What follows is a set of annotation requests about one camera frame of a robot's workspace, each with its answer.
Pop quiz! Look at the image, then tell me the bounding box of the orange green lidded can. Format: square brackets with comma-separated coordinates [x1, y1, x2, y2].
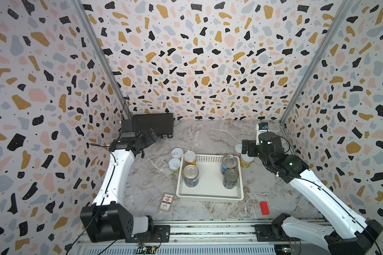
[240, 154, 254, 169]

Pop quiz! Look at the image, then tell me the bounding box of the yellow label small can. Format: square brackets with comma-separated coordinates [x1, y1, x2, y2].
[171, 148, 184, 159]

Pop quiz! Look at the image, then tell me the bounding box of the pink label small can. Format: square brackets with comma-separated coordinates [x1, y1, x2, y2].
[234, 143, 242, 157]

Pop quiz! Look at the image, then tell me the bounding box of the green label small can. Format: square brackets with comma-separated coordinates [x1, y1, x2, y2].
[168, 158, 181, 174]

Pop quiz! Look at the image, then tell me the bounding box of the blue label soup can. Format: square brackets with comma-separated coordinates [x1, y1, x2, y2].
[220, 155, 237, 175]

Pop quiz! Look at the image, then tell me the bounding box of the dark navy tall can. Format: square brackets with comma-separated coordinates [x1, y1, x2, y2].
[223, 169, 239, 189]

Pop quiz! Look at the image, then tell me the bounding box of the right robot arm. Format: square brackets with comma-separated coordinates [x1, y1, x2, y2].
[242, 132, 383, 255]

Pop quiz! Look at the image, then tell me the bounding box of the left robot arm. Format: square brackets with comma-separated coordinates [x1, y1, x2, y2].
[80, 129, 159, 243]

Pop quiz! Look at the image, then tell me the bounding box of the white perforated plastic basket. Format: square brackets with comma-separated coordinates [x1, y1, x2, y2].
[176, 154, 244, 203]

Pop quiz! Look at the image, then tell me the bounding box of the black hard case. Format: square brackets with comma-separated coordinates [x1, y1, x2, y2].
[133, 113, 174, 139]

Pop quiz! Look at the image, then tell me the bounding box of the small red block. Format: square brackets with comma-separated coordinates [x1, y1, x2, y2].
[260, 201, 270, 216]

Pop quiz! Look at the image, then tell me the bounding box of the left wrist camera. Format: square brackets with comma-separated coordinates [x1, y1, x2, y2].
[120, 119, 135, 138]

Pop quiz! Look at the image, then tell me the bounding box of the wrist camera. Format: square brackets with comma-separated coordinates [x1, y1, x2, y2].
[256, 122, 269, 140]
[120, 119, 135, 138]

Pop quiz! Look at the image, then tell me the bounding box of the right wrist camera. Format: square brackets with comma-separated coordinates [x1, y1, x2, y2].
[256, 122, 269, 140]

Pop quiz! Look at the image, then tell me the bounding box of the aluminium corner frame post right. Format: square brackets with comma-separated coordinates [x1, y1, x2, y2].
[279, 0, 354, 128]

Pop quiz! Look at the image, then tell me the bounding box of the aluminium corner frame post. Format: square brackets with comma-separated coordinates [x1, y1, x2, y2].
[279, 0, 354, 128]
[70, 0, 131, 120]

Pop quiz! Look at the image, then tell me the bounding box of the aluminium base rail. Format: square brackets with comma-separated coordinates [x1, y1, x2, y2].
[70, 219, 328, 255]

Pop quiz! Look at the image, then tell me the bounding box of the aluminium corner frame post left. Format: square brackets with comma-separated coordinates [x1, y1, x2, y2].
[70, 0, 131, 120]

